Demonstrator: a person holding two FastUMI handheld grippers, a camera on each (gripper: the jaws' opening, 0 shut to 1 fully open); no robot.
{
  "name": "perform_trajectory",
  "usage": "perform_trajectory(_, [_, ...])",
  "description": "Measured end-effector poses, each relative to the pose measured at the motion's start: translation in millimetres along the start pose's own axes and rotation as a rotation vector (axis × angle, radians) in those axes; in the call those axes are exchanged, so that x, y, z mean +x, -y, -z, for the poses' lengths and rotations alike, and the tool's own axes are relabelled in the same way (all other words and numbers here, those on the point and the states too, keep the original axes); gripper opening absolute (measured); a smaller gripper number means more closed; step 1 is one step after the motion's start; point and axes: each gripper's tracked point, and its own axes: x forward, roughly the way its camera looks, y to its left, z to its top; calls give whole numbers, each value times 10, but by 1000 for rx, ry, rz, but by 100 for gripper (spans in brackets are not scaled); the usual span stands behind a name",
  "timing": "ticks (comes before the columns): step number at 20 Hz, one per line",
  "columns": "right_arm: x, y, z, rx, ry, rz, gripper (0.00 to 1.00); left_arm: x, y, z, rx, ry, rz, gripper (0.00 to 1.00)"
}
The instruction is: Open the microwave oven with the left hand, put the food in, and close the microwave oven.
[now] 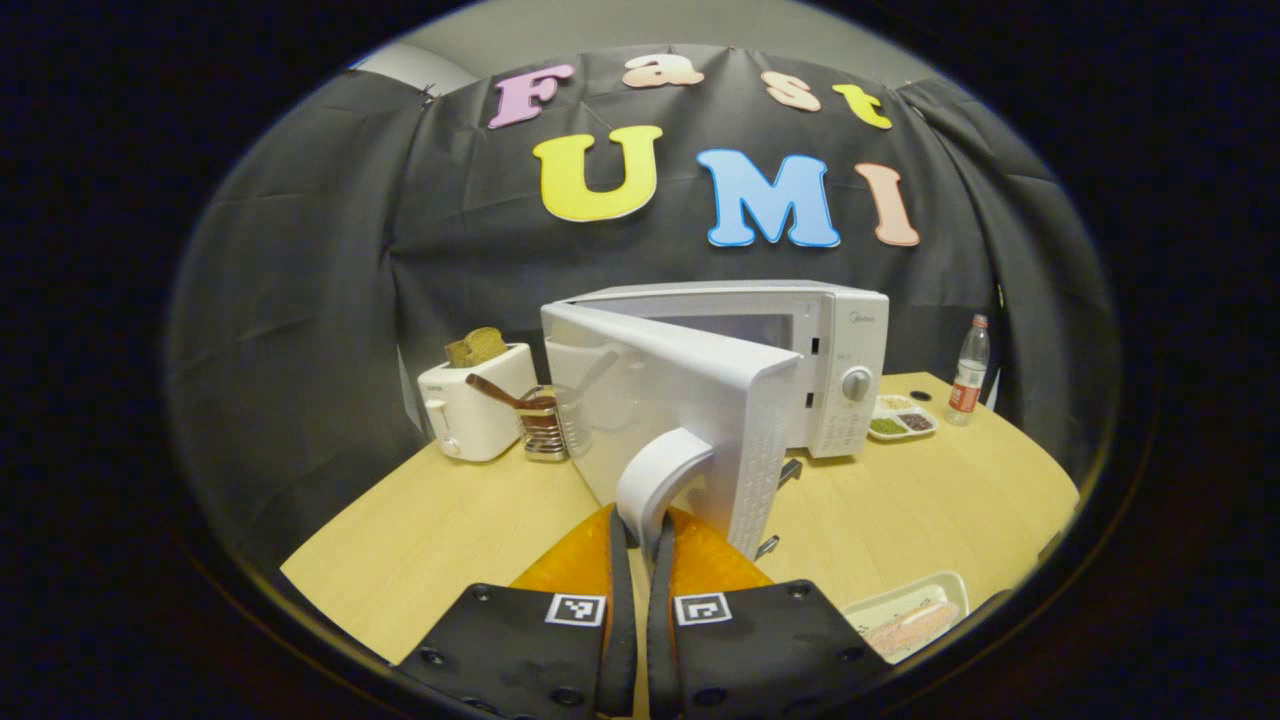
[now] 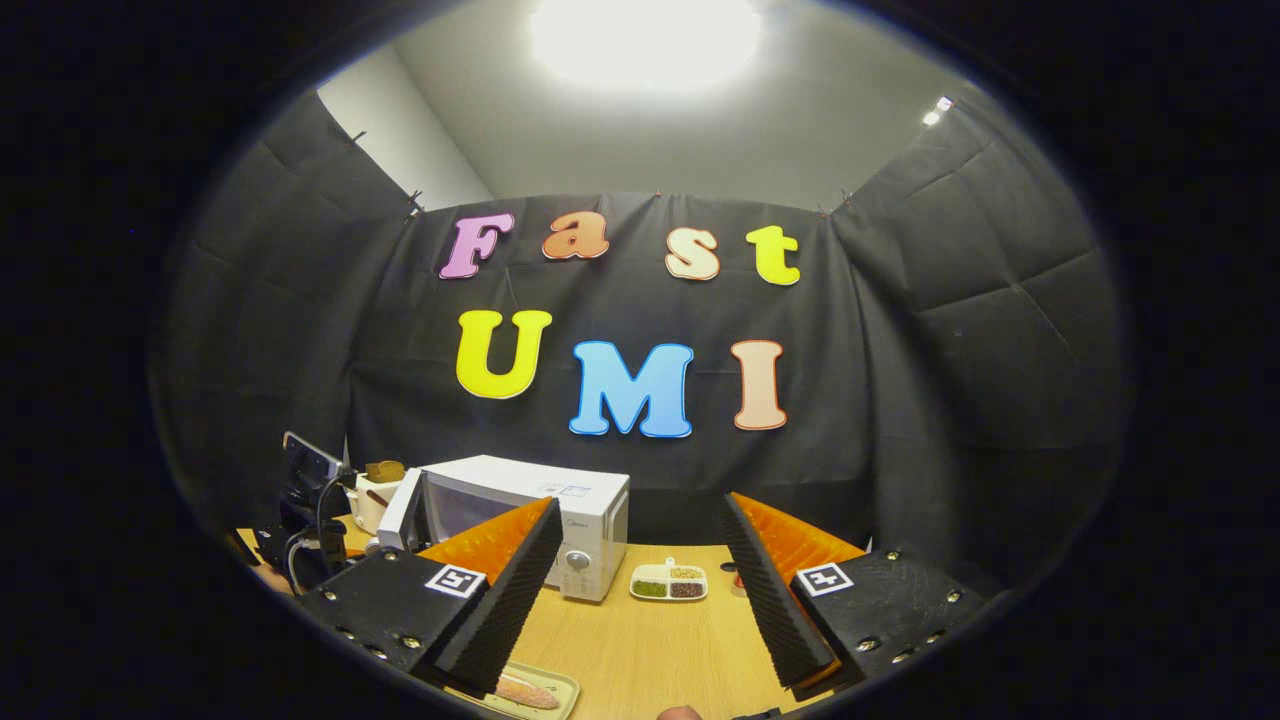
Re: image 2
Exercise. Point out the beige food tray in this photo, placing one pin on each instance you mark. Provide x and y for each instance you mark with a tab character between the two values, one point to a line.
560	690

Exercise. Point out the white toaster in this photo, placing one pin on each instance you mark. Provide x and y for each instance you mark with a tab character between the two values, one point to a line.
368	510

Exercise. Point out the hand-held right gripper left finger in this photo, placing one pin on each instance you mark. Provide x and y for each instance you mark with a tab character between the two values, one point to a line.
510	600

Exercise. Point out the white microwave oven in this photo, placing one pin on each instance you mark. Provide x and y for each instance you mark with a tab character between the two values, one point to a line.
590	520

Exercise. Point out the brown bread slice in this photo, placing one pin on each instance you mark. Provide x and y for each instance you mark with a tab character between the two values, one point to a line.
385	471

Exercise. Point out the long ceiling light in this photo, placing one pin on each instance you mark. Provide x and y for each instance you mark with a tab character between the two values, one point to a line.
645	40

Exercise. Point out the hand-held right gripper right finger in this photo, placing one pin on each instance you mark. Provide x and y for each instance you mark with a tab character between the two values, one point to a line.
775	600

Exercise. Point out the small ceiling light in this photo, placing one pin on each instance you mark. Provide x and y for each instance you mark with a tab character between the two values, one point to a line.
938	110

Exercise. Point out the white divided dish with beans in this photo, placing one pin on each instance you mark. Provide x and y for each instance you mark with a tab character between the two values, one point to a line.
668	582

